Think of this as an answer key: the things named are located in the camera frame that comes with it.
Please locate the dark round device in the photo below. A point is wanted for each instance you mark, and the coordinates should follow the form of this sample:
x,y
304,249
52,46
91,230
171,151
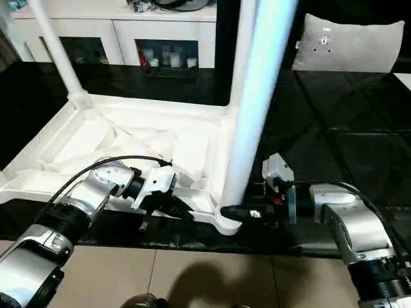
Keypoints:
x,y
180,4

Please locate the white plastic table top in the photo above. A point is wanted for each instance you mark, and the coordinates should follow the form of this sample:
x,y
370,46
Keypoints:
x,y
80,134

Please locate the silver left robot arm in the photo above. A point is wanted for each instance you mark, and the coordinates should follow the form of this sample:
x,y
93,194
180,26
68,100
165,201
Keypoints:
x,y
80,189

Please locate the beige curtain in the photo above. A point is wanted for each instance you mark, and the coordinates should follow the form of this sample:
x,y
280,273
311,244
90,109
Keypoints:
x,y
6,45

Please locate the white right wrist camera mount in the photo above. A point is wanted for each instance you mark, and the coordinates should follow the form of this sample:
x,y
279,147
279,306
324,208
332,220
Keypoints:
x,y
277,168

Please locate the white glass-door cabinet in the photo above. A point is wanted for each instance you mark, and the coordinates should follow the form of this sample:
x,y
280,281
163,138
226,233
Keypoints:
x,y
96,25

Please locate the dark robot left foot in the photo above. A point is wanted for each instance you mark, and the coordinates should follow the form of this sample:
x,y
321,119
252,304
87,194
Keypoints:
x,y
144,301

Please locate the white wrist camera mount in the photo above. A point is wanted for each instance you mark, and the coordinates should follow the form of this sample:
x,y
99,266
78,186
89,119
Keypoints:
x,y
157,183
277,168

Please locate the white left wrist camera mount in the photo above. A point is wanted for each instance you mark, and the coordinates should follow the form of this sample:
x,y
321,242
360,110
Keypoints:
x,y
157,183

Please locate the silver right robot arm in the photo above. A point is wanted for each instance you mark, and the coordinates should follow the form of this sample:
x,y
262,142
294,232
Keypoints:
x,y
353,218

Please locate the black box with gold label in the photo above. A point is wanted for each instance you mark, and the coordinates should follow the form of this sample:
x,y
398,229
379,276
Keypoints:
x,y
221,48

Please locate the grey cushion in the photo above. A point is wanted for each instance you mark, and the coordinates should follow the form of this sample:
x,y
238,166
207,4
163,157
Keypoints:
x,y
346,45

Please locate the black work mat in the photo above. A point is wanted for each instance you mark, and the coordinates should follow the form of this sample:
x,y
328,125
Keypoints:
x,y
337,128

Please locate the white flat board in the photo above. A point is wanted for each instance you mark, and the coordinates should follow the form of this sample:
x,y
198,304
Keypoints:
x,y
403,80

